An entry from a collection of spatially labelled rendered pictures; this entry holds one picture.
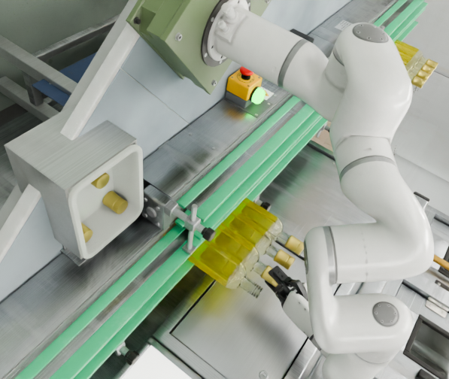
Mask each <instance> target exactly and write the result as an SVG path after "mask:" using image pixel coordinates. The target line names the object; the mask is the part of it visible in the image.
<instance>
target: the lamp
mask: <svg viewBox="0 0 449 379"><path fill-rule="evenodd" d="M264 98H265V91H264V89H261V88H260V87H259V86H256V87H255V88H254V89H253V91H252V92H251V94H250V101H251V102H253V103H255V104H259V103H261V102H262V100H263V99H264Z"/></svg>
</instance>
